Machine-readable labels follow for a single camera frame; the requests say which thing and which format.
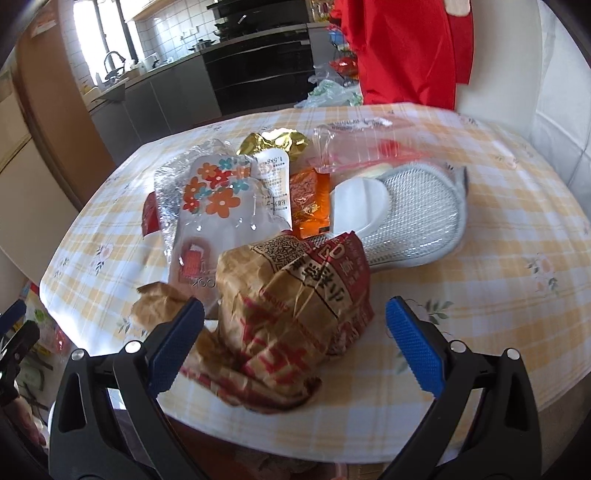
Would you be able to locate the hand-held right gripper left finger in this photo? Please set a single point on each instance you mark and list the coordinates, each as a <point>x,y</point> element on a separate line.
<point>178,344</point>

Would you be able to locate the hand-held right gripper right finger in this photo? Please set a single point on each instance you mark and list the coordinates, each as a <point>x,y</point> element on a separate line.
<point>413,344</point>

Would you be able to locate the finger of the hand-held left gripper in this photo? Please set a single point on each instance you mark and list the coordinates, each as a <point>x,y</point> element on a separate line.
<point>13,314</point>
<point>21,341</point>

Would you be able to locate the brown paper bag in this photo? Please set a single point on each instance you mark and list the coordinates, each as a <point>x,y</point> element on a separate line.
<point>286,323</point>

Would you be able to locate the dark red packet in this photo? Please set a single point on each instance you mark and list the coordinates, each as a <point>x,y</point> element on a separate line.
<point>150,217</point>

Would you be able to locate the white flower-print pouch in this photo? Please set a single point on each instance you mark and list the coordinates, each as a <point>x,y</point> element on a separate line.
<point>217,198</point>

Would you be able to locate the pale yellow plastic wrapper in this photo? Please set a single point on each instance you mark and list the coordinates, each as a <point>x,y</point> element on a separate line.
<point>369,170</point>

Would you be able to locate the orange snack packet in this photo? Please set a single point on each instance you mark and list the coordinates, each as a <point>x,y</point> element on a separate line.
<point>309,198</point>

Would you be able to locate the clear plastic clamshell box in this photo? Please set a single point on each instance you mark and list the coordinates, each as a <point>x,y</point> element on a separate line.
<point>360,143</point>

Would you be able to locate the gold foil wrapper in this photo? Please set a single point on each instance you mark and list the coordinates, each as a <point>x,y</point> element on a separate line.
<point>277,141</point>

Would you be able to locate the green white packet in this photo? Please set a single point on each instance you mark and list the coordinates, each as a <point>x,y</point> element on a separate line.
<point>41,318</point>

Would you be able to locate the orange red packet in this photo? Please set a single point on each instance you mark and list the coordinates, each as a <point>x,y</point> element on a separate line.
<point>60,342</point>

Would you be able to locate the yellow checked tablecloth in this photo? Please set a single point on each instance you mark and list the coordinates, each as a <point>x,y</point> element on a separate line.
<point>485,300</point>

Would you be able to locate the beige refrigerator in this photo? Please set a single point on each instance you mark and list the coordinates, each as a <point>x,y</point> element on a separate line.
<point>23,194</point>

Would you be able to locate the grey kitchen base cabinets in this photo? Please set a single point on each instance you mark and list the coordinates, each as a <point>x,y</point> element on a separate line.
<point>157,101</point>

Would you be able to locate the white green plastic bags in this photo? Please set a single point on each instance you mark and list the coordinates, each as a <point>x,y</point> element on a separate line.
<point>330,94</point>

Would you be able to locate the chrome kitchen faucet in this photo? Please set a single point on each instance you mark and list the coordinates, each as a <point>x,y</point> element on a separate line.
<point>113,62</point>

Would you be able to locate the black built-in oven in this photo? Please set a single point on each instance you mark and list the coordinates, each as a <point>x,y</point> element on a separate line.
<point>258,74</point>

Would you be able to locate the white kettle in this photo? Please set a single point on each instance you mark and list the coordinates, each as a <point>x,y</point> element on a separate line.
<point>150,61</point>

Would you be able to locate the kitchen window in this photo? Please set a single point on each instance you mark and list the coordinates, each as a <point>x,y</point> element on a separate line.
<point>87,37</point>

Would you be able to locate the red apron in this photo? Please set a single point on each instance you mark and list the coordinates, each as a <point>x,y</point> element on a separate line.
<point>397,50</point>

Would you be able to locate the steel cooking pot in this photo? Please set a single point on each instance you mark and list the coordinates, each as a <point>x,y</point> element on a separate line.
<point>202,45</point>

